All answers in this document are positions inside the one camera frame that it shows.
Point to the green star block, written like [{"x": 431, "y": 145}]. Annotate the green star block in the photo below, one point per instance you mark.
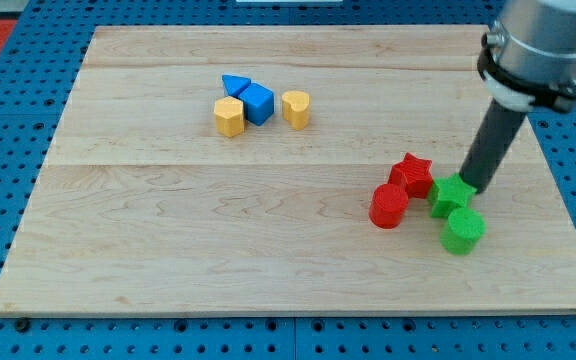
[{"x": 449, "y": 193}]

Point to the blue triangle block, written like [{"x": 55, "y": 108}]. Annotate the blue triangle block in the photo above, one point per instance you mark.
[{"x": 234, "y": 85}]

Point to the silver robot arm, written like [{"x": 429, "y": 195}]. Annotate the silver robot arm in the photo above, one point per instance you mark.
[{"x": 528, "y": 56}]

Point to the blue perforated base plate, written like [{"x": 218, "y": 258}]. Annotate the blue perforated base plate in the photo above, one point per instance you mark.
[{"x": 38, "y": 65}]

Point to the red cylinder block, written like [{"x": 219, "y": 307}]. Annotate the red cylinder block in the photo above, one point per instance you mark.
[{"x": 388, "y": 206}]

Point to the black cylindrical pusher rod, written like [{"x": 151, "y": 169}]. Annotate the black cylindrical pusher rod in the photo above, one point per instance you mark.
[{"x": 494, "y": 137}]

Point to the yellow heart block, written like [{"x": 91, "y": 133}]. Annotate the yellow heart block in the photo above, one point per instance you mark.
[{"x": 296, "y": 108}]

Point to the green cylinder block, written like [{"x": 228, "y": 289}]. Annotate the green cylinder block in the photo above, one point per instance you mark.
[{"x": 462, "y": 231}]

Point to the wooden board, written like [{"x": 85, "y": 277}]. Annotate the wooden board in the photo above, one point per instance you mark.
[{"x": 142, "y": 209}]

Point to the blue cube block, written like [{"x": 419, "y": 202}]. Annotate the blue cube block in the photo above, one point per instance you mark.
[{"x": 258, "y": 103}]

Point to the red star block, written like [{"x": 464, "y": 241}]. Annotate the red star block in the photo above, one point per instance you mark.
[{"x": 413, "y": 174}]

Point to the yellow hexagon block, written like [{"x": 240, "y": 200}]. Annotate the yellow hexagon block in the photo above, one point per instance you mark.
[{"x": 229, "y": 116}]

